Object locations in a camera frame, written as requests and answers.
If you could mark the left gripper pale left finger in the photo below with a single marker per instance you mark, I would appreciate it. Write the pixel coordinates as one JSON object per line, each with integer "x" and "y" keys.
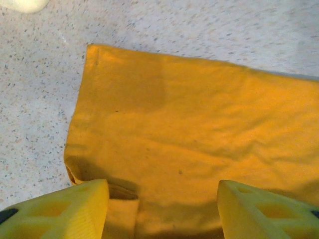
{"x": 54, "y": 214}

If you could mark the left gripper pale right finger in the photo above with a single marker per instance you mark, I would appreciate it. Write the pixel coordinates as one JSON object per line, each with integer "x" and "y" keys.
{"x": 264, "y": 216}

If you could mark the yellow t-shirt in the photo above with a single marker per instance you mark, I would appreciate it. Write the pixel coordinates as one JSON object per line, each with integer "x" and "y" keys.
{"x": 187, "y": 124}

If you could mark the cream knife block orange top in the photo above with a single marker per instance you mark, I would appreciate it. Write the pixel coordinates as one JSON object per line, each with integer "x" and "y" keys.
{"x": 22, "y": 5}

